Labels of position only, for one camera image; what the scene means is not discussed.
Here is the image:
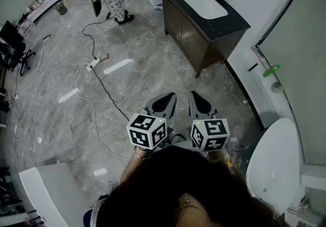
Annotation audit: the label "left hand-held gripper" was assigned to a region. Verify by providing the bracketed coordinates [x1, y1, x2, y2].
[126, 92, 177, 151]

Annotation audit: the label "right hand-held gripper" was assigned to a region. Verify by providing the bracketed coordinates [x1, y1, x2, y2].
[188, 90, 231, 152]

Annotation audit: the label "person's left forearm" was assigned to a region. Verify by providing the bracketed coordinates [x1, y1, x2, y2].
[119, 146, 151, 184]

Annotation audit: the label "person's right forearm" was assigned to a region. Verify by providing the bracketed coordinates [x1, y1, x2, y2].
[207, 150, 228, 163]

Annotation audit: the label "person's grey trousers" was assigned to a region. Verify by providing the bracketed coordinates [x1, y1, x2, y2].
[167, 131, 207, 157]

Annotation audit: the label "person's black top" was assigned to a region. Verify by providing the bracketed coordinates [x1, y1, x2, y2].
[150, 145, 212, 178]

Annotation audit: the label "white toilet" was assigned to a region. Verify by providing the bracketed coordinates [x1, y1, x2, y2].
[246, 118, 305, 216]

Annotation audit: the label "grey round holder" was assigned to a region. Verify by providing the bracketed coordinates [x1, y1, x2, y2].
[270, 81, 284, 94]

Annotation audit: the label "dark wooden vanity cabinet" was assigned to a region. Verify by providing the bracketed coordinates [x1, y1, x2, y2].
[161, 0, 248, 78]

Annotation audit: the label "glass shower screen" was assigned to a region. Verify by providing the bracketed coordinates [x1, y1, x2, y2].
[254, 0, 326, 165]

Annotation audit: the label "white sink basin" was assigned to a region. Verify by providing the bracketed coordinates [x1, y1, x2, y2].
[180, 0, 229, 20]

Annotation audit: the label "black office chair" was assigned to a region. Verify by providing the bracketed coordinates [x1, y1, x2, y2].
[0, 42, 36, 77]

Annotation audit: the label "green waste bin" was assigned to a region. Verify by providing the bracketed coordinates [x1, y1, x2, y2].
[55, 2, 68, 15]

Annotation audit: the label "dark cluttered shelf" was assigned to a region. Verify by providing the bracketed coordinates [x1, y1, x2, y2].
[0, 167, 28, 227]

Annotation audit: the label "black computer monitor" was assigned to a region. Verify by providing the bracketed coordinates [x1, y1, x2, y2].
[0, 20, 19, 48]

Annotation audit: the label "thin metal bracelet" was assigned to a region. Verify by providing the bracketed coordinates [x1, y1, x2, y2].
[133, 146, 151, 160]

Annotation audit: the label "white cable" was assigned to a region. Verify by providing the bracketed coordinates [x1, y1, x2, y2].
[15, 58, 130, 162]

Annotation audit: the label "white power strip with cable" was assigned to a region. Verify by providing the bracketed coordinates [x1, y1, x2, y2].
[81, 0, 130, 122]

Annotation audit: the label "thin chain necklace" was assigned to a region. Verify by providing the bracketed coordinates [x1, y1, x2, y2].
[177, 194, 200, 212]

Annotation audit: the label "white long-handled mop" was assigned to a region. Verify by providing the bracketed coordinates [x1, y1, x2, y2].
[37, 34, 51, 72]

